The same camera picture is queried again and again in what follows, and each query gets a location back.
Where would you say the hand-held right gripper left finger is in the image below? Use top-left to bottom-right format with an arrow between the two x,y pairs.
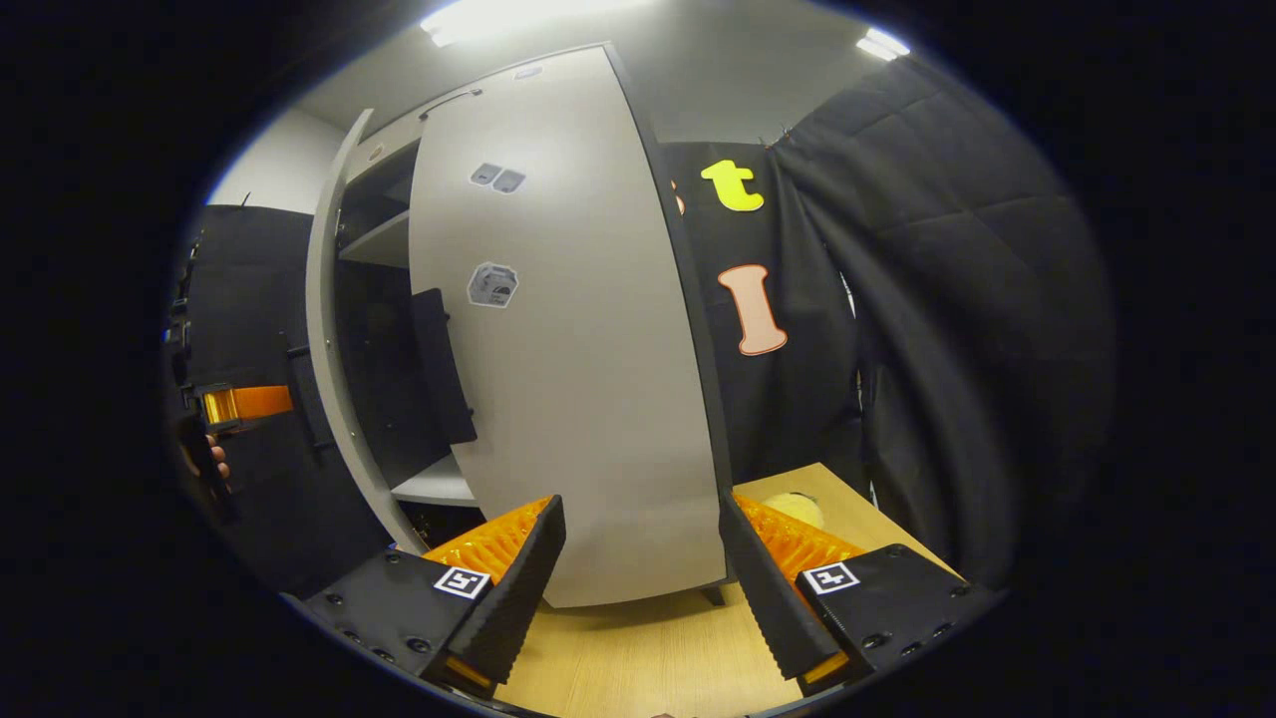
302,496 -> 567,699

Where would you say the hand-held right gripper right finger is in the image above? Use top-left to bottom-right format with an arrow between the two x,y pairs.
720,492 -> 998,699

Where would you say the white shoe cabinet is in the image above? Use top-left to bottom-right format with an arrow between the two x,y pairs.
334,42 -> 741,609

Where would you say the white cabinet drawer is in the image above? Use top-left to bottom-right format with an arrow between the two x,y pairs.
359,42 -> 609,166

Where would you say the yellow plush toy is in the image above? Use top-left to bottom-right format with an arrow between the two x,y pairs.
763,489 -> 828,530

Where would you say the large ceiling light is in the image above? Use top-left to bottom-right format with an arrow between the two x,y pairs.
419,0 -> 649,46

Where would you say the small ceiling light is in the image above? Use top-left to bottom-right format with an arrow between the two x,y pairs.
855,27 -> 911,61

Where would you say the black drawer handle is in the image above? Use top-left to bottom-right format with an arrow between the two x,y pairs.
419,88 -> 484,121

